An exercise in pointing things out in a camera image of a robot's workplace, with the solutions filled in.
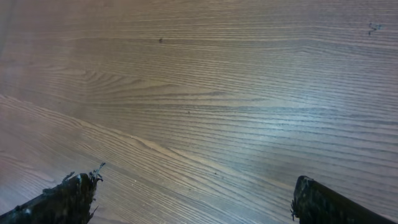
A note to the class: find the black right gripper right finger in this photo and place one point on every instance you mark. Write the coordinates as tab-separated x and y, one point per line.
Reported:
314	203

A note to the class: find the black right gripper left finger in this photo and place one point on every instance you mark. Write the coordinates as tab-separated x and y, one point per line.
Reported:
67	203

